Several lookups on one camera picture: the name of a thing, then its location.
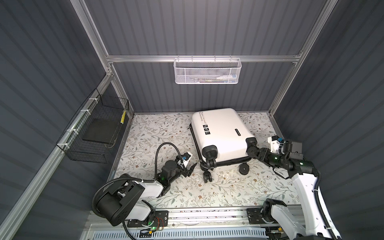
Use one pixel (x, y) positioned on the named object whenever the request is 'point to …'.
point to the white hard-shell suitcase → (222, 138)
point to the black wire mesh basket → (92, 135)
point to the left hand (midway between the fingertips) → (191, 158)
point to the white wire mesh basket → (207, 71)
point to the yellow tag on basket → (123, 117)
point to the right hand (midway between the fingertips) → (257, 155)
